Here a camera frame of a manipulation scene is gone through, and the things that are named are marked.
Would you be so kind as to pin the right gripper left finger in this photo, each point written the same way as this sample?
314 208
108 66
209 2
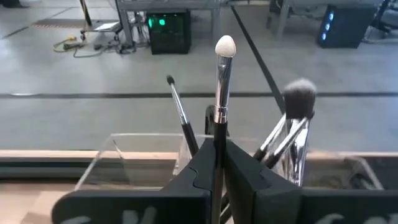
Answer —
186 199

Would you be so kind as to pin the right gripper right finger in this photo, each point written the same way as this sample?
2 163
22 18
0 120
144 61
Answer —
264 202

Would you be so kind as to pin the silver-ferrule black makeup brush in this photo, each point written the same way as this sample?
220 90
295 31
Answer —
270 137

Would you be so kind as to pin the thin black makeup brush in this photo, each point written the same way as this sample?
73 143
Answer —
180 105

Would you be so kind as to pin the large fluffy black makeup brush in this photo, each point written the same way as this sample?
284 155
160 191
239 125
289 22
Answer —
299 98

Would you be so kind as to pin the clear acrylic brush organizer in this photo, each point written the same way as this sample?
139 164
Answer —
146 146

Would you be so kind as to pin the black computer tower green LEDs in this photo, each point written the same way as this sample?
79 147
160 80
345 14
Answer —
169 31

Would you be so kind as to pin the grey wheeled cart base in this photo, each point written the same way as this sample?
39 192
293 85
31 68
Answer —
105 26

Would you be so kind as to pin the black computer tower blue LEDs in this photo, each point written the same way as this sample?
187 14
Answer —
345 26

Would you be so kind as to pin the yellow-black striped pole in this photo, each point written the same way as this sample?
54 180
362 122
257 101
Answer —
85 12

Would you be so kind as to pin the black aluminium table frame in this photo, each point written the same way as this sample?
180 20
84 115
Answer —
62 169

